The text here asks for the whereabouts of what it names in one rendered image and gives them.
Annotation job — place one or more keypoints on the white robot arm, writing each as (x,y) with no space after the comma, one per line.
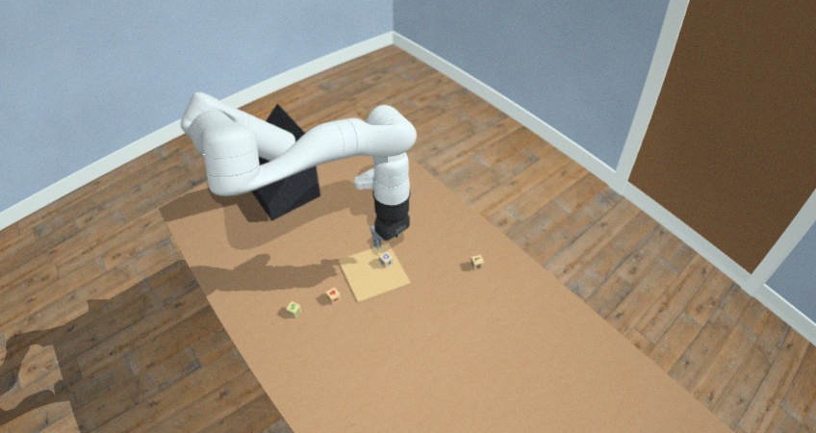
(232,157)

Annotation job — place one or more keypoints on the tan flat mat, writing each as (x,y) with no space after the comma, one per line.
(368,278)

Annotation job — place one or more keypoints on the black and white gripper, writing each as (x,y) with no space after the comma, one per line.
(391,205)

